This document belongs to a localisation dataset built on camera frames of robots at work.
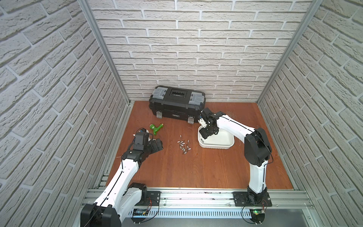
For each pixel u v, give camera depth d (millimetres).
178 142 949
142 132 745
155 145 738
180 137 972
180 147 922
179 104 979
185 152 902
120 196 452
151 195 748
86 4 691
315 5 687
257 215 697
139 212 725
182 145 936
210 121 691
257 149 515
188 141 950
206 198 758
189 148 922
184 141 949
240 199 735
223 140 950
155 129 1003
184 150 918
